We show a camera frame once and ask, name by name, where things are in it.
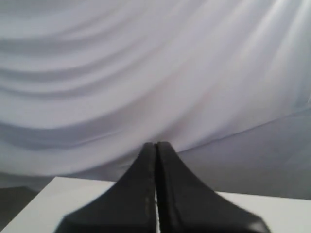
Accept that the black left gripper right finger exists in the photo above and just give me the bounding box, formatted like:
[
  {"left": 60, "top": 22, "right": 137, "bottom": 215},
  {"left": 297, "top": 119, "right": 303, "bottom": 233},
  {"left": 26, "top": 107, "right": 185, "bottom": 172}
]
[{"left": 155, "top": 142, "right": 270, "bottom": 233}]

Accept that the white backdrop curtain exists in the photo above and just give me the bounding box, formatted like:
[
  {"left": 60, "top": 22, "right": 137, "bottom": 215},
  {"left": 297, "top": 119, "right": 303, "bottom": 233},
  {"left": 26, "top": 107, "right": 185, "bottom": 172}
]
[{"left": 0, "top": 0, "right": 311, "bottom": 199}]

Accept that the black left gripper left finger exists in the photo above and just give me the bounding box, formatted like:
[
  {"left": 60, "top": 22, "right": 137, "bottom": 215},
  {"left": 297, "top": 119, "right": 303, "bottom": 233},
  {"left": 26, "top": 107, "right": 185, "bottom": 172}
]
[{"left": 55, "top": 143, "right": 157, "bottom": 233}]

